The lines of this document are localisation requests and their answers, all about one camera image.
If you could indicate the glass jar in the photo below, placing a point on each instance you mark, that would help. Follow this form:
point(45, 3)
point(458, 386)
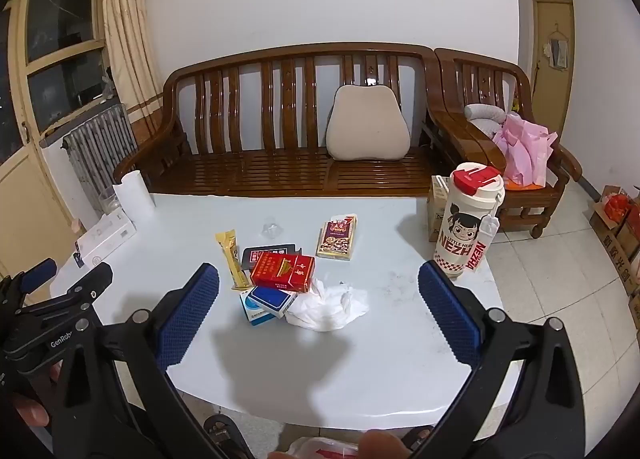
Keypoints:
point(107, 204)

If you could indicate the red cigarette box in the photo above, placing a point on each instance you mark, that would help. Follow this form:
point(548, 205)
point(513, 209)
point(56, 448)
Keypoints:
point(282, 273)

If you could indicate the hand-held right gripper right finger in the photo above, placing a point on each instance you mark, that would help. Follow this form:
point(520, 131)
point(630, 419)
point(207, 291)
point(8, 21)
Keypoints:
point(445, 309)

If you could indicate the black slide sandal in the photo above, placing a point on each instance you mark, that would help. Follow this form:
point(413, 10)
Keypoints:
point(220, 434)

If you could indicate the clear plastic wrapper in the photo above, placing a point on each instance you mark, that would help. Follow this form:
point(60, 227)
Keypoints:
point(273, 229)

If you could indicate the wooden armchair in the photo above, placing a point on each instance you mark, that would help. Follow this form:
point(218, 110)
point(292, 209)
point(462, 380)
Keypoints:
point(455, 124)

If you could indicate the red plastic bag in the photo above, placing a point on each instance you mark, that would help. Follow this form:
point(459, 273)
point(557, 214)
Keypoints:
point(617, 206)

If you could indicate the beige curtain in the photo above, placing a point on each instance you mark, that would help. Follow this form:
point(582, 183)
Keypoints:
point(127, 39)

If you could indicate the beige cardboard box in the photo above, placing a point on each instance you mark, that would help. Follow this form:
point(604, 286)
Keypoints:
point(436, 214)

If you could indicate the open cardboard box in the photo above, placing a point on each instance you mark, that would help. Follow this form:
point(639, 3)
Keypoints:
point(600, 224)

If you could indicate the yellow door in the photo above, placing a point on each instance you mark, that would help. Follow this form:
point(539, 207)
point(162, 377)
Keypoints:
point(545, 89)

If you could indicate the grey pillow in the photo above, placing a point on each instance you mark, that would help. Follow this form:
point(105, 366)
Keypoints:
point(482, 114)

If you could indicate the small blue box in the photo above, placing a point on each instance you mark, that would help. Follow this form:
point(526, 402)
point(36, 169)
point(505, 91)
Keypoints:
point(78, 259)

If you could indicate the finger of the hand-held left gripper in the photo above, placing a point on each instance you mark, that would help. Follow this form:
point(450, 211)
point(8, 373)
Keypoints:
point(40, 271)
point(95, 281)

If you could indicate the clothes hanger with cloth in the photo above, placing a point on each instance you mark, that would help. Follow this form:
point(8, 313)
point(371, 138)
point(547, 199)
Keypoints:
point(557, 51)

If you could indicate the printed cardboard box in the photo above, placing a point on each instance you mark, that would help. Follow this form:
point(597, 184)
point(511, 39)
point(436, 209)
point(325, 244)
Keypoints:
point(627, 254)

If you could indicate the person's left hand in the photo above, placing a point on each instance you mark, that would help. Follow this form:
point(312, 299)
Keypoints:
point(30, 411)

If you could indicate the white red-printed plastic bag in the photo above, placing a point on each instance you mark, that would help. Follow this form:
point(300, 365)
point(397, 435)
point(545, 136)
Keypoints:
point(320, 449)

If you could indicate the orange plastic bag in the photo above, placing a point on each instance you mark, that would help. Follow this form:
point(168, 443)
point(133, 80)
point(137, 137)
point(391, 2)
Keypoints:
point(522, 185)

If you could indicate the white paper roll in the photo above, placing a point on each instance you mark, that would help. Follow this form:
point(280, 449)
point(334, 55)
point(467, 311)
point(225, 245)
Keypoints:
point(132, 199)

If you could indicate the pink plastic bag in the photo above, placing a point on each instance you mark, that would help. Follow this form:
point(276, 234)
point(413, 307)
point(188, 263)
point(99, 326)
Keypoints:
point(525, 149)

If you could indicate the white flat box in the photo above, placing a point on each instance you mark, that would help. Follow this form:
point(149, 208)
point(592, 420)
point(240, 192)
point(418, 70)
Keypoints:
point(105, 241)

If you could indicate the yellow window frame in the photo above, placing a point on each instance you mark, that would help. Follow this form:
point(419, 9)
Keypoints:
point(20, 64)

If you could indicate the cartoon print tumbler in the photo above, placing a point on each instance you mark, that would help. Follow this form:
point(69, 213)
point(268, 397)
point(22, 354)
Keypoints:
point(460, 234)

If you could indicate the grey radiator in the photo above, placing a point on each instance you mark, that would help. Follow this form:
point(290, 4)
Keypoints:
point(100, 144)

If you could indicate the dark blue card box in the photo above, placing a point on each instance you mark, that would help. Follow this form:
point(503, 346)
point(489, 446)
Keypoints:
point(270, 300)

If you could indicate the blue white medicine box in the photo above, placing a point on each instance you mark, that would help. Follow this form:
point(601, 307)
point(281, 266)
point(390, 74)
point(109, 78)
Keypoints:
point(260, 320)

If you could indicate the black cigarette box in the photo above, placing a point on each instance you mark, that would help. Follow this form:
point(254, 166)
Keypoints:
point(250, 256)

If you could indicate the yellow snack wrapper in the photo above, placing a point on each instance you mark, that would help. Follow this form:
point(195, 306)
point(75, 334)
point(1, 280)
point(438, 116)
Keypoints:
point(232, 254)

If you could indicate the printed snack packet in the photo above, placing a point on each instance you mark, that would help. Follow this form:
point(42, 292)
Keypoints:
point(337, 239)

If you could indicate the wooden sofa bench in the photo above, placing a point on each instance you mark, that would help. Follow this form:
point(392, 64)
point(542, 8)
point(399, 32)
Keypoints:
point(250, 169)

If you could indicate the white tissue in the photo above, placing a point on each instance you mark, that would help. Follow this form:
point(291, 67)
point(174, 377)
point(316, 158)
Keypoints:
point(325, 311)

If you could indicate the beige back cushion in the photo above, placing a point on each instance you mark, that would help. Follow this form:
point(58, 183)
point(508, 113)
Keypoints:
point(367, 124)

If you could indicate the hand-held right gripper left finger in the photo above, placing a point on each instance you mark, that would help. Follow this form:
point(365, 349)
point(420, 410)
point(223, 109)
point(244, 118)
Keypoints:
point(190, 309)

